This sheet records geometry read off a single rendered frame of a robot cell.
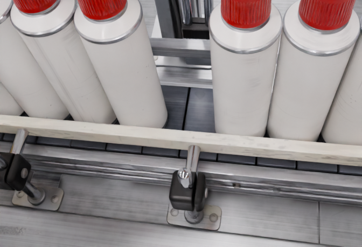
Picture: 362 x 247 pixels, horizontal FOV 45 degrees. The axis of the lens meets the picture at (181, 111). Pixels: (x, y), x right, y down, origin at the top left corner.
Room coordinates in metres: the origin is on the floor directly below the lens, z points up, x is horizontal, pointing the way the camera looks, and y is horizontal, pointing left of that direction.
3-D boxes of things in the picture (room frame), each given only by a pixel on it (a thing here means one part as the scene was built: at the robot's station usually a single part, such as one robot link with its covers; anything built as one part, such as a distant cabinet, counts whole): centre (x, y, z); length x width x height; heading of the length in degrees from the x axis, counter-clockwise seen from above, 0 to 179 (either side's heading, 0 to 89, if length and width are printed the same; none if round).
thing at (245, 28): (0.20, -0.06, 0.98); 0.05 x 0.05 x 0.20
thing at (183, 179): (0.14, 0.01, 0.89); 0.03 x 0.03 x 0.12; 72
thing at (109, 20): (0.23, 0.04, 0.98); 0.05 x 0.05 x 0.20
